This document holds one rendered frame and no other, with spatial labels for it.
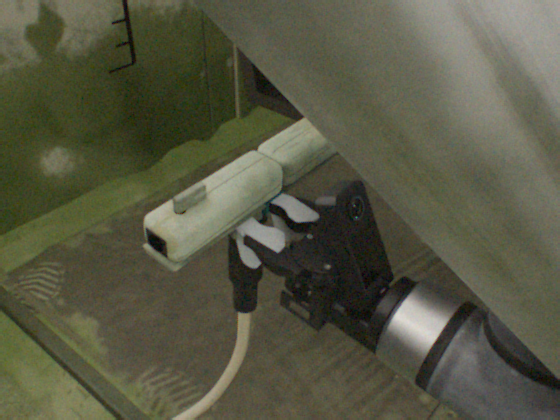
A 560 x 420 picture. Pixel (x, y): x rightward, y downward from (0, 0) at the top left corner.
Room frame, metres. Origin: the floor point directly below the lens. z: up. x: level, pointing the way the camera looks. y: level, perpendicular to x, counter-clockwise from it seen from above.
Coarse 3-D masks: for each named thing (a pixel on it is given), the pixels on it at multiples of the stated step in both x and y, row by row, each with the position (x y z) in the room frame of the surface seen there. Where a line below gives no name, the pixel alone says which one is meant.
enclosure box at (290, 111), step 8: (240, 56) 0.85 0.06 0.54; (240, 64) 0.85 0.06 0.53; (248, 64) 0.84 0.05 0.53; (248, 72) 0.84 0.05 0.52; (256, 72) 0.88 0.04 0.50; (248, 80) 0.85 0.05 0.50; (256, 80) 0.88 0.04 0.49; (264, 80) 0.89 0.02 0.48; (248, 88) 0.85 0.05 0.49; (256, 88) 0.84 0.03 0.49; (264, 88) 0.89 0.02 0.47; (272, 88) 0.88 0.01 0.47; (248, 96) 0.86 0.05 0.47; (256, 96) 0.84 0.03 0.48; (264, 96) 0.83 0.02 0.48; (272, 96) 0.86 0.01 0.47; (280, 96) 0.86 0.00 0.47; (264, 104) 0.84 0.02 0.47; (272, 104) 0.82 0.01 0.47; (280, 104) 0.81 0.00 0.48; (288, 104) 0.80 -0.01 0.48; (280, 112) 0.82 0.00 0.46; (288, 112) 0.80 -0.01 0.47; (296, 112) 0.79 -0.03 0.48; (296, 120) 0.80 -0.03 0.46
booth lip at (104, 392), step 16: (0, 288) 0.88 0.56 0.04; (0, 304) 0.84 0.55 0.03; (16, 304) 0.83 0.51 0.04; (16, 320) 0.80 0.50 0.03; (32, 320) 0.79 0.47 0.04; (32, 336) 0.77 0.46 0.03; (48, 336) 0.75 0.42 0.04; (48, 352) 0.73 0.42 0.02; (64, 352) 0.71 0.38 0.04; (64, 368) 0.70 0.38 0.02; (80, 368) 0.68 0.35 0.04; (80, 384) 0.67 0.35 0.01; (96, 384) 0.65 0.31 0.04; (96, 400) 0.63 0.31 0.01; (112, 400) 0.61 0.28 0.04; (128, 400) 0.61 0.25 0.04; (128, 416) 0.58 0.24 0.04; (144, 416) 0.58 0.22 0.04
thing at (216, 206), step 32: (288, 128) 0.59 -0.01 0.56; (256, 160) 0.52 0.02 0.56; (288, 160) 0.53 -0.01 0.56; (320, 160) 0.57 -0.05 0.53; (192, 192) 0.45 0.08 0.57; (224, 192) 0.47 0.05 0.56; (256, 192) 0.49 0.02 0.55; (160, 224) 0.42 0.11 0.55; (192, 224) 0.43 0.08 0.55; (224, 224) 0.45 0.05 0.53; (160, 256) 0.42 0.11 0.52; (192, 256) 0.43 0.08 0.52; (256, 288) 0.52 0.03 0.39
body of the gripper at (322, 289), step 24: (312, 240) 0.46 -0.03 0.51; (312, 264) 0.43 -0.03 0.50; (336, 264) 0.43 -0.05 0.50; (288, 288) 0.45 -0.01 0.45; (312, 288) 0.42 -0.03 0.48; (336, 288) 0.43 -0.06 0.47; (408, 288) 0.40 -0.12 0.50; (312, 312) 0.42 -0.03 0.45; (336, 312) 0.42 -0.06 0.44; (360, 312) 0.41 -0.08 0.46; (384, 312) 0.38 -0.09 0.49; (360, 336) 0.41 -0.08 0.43
